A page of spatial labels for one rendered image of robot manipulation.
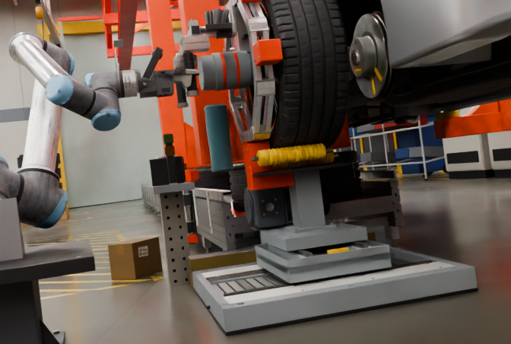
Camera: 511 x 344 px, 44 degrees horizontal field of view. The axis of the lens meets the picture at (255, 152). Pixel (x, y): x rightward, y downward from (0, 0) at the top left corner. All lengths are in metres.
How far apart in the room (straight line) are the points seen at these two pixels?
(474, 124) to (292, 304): 3.69
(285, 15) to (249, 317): 0.98
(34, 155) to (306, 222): 1.00
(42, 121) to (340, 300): 1.20
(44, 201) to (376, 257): 1.12
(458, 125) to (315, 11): 3.30
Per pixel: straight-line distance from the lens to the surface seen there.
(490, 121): 5.51
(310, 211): 2.38
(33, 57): 2.28
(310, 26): 2.16
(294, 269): 2.11
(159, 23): 4.78
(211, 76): 2.32
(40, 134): 2.34
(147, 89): 2.16
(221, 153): 2.43
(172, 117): 4.66
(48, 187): 2.23
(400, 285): 2.08
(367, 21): 2.48
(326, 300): 2.00
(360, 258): 2.18
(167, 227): 2.84
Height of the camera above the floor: 0.49
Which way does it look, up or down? 1 degrees up
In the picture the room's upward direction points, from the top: 7 degrees counter-clockwise
